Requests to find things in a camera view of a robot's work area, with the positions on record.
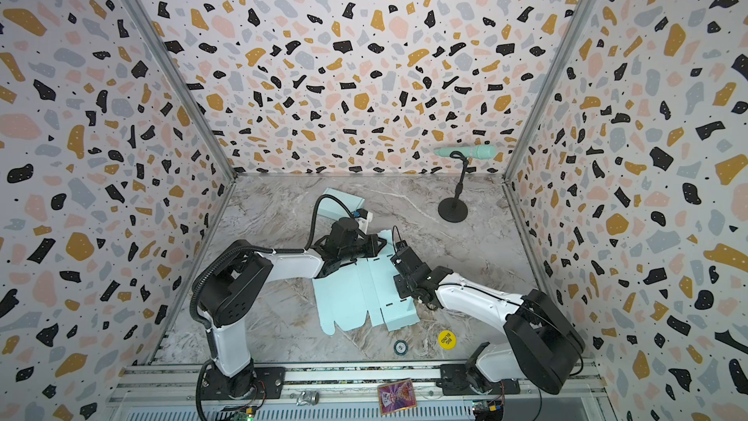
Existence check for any mint paper box sheet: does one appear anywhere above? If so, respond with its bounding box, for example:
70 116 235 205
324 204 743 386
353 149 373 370
319 188 364 220

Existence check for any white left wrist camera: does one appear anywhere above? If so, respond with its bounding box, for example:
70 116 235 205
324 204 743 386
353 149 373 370
353 209 373 234

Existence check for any aluminium corner post left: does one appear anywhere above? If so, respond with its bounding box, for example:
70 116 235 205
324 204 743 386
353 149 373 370
120 0 237 182

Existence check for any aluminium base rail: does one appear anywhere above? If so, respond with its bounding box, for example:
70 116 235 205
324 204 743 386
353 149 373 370
102 361 616 420

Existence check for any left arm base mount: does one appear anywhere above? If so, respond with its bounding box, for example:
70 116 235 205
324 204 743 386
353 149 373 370
198 363 286 403

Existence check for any dark round tape roll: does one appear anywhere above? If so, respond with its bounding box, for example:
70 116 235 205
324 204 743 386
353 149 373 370
393 340 409 356

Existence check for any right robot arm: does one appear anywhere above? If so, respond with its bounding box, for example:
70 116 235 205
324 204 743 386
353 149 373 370
391 242 586 395

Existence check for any purple snack packet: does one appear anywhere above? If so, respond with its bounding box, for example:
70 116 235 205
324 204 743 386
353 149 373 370
377 379 417 415

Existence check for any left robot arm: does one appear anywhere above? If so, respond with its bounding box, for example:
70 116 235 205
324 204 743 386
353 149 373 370
189 218 388 384

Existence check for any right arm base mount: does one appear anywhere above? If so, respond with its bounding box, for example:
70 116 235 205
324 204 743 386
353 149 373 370
436 342 524 397

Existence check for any yellow round sticker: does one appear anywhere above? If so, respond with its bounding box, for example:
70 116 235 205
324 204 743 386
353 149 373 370
438 331 457 351

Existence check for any aluminium corner post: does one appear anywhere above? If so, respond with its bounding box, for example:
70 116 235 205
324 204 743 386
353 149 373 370
120 0 237 182
504 0 597 182

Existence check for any black round-base stand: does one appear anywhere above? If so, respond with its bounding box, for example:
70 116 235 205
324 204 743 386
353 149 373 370
438 150 469 223

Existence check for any aluminium corner post right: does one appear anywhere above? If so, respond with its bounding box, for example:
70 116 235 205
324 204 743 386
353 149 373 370
504 0 597 182

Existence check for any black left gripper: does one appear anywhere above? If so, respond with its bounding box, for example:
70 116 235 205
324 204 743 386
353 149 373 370
342 235 391 264

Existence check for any mint box sheets stack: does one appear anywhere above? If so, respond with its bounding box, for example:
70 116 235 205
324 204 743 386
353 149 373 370
313 230 420 335

